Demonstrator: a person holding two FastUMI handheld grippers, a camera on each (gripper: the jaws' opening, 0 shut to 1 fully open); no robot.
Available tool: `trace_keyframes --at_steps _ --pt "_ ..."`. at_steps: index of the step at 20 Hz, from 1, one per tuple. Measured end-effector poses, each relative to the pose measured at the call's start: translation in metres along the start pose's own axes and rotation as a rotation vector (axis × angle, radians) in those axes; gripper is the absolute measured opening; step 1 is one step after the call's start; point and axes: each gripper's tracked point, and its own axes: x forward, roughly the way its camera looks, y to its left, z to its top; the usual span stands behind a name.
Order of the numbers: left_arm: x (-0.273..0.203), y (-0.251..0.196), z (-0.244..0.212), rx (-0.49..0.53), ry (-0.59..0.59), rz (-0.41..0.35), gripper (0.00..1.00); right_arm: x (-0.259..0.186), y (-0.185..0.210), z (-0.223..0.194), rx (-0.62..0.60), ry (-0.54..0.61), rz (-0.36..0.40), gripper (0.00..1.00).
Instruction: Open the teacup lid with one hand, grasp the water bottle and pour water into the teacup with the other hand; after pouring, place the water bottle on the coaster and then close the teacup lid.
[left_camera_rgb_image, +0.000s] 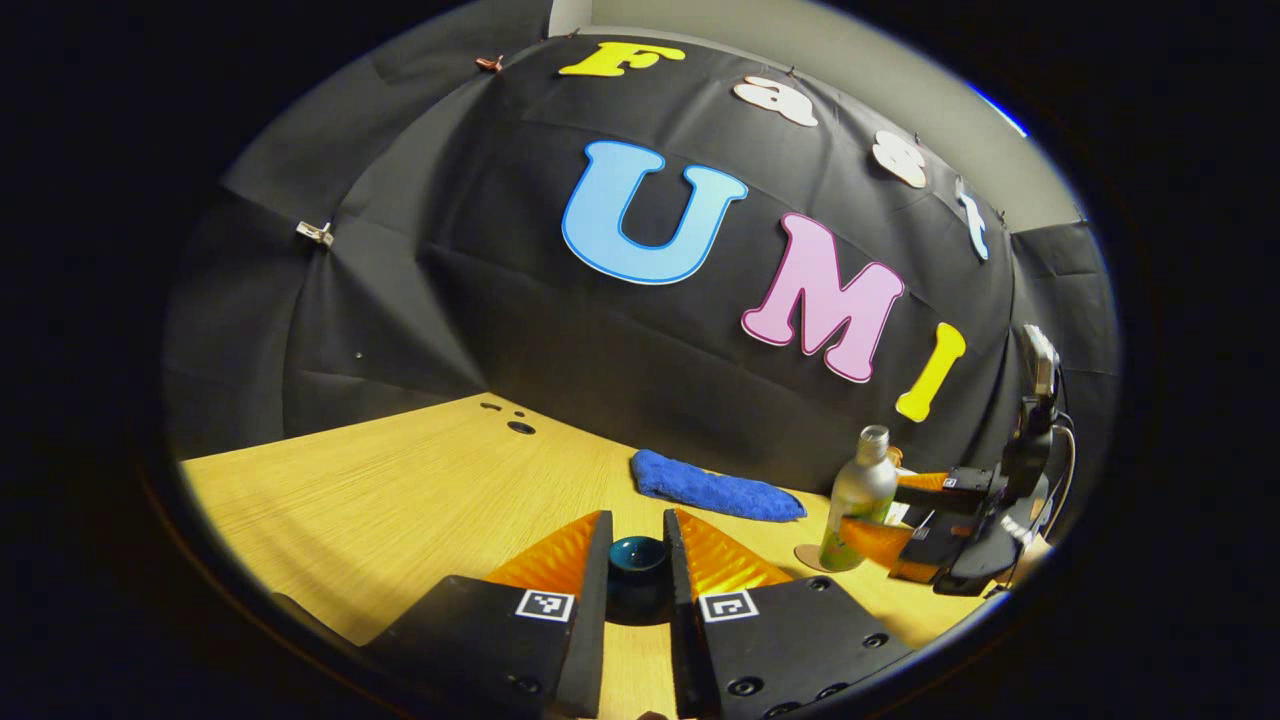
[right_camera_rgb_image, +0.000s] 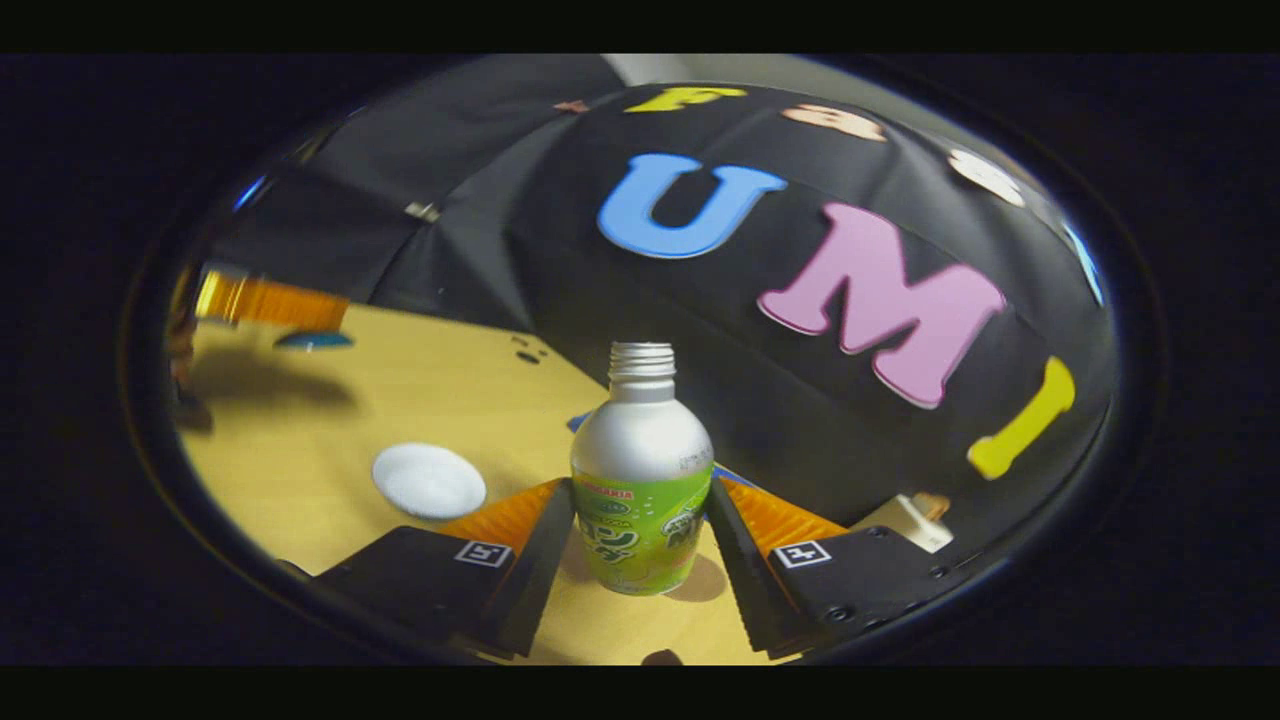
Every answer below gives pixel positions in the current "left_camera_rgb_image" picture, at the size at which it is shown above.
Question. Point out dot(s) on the blue towel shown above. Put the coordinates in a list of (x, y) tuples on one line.
[(710, 488)]

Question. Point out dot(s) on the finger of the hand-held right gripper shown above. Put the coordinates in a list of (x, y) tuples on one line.
[(920, 550), (965, 488)]

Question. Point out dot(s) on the silver green water bottle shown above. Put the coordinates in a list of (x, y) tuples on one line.
[(865, 490)]

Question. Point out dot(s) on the blue teacup lid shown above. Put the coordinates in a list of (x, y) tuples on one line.
[(639, 575)]

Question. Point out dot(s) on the black backdrop cloth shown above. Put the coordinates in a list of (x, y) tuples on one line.
[(480, 300)]

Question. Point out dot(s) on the white toaster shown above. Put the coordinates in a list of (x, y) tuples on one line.
[(897, 512)]

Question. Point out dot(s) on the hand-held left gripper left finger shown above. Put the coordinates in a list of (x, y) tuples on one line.
[(596, 600)]

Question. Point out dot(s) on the red clip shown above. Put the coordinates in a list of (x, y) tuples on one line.
[(489, 63)]

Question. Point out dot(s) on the round brown coaster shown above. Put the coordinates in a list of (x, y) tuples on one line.
[(808, 558)]

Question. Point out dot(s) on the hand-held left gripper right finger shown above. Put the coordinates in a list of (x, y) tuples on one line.
[(680, 620)]

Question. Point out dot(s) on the metal clip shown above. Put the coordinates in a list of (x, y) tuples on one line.
[(315, 234)]

